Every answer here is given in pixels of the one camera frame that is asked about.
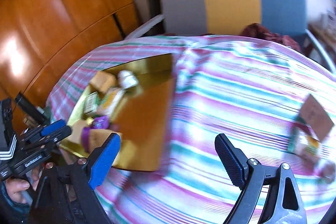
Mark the grey yellow blue armchair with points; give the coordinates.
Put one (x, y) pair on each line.
(230, 17)

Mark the brown cardboard box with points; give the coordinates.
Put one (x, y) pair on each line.
(316, 117)

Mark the orange wooden wardrobe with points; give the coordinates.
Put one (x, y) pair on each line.
(41, 39)

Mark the gold tin tray box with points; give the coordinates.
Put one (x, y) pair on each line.
(141, 116)

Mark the striped bed sheet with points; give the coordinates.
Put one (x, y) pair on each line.
(245, 88)

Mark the yellow packaged snack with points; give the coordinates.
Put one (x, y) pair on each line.
(110, 101)

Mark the person's left hand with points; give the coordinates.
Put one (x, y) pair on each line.
(16, 186)

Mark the silver foil ball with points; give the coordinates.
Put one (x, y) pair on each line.
(127, 79)

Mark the yellow sponge block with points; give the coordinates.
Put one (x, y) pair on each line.
(96, 139)

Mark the green yellow snack bag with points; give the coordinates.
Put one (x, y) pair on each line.
(304, 146)

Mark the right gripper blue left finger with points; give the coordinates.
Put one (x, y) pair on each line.
(66, 194)

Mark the green white medicine box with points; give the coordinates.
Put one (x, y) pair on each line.
(91, 104)

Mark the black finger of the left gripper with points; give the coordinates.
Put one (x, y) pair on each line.
(59, 134)

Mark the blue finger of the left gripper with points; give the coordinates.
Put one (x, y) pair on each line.
(49, 129)

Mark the dark red cloth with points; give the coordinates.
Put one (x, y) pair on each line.
(256, 30)

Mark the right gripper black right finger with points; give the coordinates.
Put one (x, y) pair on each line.
(283, 203)

